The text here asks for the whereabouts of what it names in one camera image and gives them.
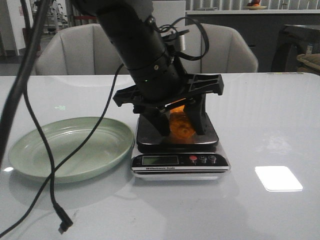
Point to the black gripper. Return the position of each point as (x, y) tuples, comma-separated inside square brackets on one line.
[(162, 80)]

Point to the orange corn cob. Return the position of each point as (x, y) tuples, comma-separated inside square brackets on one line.
[(181, 129)]

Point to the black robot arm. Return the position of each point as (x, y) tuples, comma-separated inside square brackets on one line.
[(131, 28)]

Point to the digital kitchen scale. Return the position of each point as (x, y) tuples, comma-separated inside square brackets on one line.
[(166, 158)]

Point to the light green plate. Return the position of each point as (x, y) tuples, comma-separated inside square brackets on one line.
[(111, 143)]

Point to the grey armchair right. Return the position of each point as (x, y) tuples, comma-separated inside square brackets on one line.
[(228, 53)]

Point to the grey armchair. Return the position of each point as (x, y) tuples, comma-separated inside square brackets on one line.
[(228, 53), (78, 50)]

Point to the white cabinet column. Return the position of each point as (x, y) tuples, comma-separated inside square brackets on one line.
[(168, 10)]

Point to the grey armchair left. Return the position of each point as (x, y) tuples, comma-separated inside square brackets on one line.
[(78, 50)]

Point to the dark counter sideboard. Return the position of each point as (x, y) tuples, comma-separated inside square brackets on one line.
[(259, 28)]

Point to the fruit bowl on counter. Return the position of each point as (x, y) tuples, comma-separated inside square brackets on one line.
[(254, 5)]

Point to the dark appliance at right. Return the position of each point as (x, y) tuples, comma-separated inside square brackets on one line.
[(294, 40)]

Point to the tan cushion at right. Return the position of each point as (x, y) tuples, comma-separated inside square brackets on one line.
[(309, 63)]

